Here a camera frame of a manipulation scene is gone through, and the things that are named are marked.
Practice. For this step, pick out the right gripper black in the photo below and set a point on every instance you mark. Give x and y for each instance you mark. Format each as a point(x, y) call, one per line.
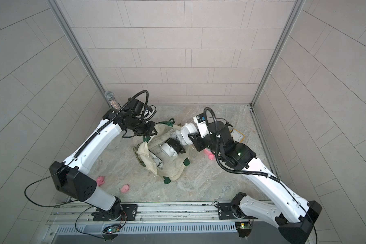
point(197, 142)

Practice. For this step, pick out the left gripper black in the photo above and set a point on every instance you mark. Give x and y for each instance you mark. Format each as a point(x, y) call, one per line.
point(151, 125)

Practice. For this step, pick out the pink alarm clock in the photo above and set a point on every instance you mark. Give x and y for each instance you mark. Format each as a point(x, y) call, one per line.
point(209, 154)

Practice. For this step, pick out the white square alarm clock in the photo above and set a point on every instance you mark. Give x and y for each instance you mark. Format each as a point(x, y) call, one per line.
point(187, 129)

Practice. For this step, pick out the black and white alarm clock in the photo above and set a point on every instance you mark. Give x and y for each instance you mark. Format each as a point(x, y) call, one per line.
point(176, 145)

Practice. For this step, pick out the small white alarm clock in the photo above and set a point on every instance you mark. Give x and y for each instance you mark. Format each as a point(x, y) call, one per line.
point(168, 150)

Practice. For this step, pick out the beige canvas tote bag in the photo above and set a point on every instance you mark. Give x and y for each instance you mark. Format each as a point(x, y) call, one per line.
point(150, 154)

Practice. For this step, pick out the yellow square alarm clock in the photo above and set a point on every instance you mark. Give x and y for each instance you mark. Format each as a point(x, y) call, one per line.
point(237, 136)

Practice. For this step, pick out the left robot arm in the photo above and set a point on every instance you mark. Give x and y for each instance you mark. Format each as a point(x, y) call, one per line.
point(71, 176)

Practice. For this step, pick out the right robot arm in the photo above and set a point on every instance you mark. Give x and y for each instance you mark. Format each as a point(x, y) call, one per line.
point(292, 215)

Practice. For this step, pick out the white twin-bell alarm clock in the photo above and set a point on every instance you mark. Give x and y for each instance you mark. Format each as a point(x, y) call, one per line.
point(176, 135)

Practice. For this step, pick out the pink eraser piece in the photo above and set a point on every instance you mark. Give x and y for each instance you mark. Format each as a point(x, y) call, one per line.
point(125, 188)
point(100, 180)

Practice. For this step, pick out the right controller board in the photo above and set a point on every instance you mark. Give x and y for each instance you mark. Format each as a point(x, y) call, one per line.
point(244, 228)

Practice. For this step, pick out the controller board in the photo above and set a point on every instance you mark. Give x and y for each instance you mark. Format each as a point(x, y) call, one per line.
point(244, 228)
point(113, 229)

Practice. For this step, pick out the left controller board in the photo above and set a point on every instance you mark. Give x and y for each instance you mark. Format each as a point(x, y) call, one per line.
point(113, 229)

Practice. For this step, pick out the left metal corner profile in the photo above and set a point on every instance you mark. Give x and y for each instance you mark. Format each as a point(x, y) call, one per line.
point(64, 24)

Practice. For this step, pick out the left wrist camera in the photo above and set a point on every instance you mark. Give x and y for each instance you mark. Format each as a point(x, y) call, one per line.
point(148, 112)

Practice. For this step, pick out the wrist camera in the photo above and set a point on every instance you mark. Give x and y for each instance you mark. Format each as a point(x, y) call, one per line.
point(201, 124)
point(148, 112)

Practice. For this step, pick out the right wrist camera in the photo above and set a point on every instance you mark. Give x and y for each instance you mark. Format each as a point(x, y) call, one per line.
point(201, 124)

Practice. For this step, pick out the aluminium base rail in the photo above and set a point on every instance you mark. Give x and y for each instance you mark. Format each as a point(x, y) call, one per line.
point(76, 219)

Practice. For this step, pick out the metal corner wall profile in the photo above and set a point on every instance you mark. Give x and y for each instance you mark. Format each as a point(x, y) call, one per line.
point(295, 11)

